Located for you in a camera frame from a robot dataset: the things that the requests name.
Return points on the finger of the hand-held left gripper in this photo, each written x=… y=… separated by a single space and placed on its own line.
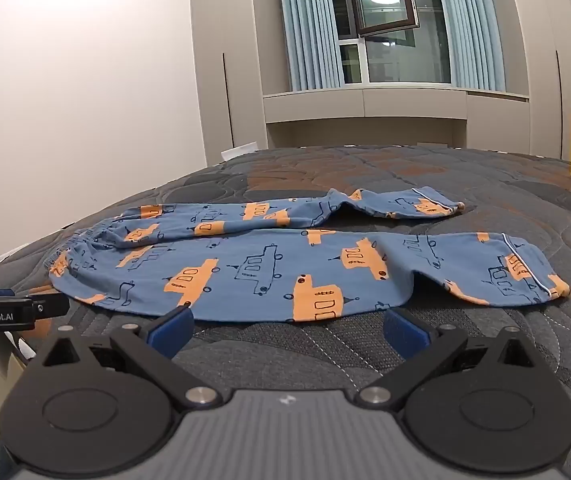
x=52 y=306

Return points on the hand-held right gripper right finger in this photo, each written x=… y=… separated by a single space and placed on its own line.
x=399 y=328

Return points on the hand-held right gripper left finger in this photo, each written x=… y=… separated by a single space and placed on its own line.
x=174 y=328

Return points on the blue pants with orange print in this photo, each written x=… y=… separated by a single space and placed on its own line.
x=275 y=260

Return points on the grey and orange quilted mattress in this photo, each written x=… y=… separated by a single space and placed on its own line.
x=465 y=175

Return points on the white paper sheet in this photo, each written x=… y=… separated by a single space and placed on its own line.
x=238 y=150

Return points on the window with open sash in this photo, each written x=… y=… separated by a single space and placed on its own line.
x=395 y=55

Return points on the beige built-in cabinet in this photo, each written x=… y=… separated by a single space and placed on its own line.
x=525 y=50

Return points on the blue curtain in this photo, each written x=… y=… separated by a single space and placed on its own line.
x=310 y=25
x=470 y=25

